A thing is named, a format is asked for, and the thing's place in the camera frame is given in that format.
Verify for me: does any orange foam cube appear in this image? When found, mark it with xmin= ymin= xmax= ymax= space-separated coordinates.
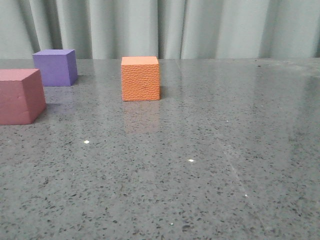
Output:
xmin=121 ymin=56 xmax=160 ymax=102

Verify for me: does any grey-green curtain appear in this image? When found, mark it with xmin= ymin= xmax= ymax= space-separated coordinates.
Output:
xmin=0 ymin=0 xmax=320 ymax=59

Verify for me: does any purple foam cube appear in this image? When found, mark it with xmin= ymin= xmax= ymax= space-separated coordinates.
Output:
xmin=32 ymin=49 xmax=78 ymax=87

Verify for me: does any pink foam cube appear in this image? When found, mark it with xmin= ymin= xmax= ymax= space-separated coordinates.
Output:
xmin=0 ymin=68 xmax=46 ymax=125

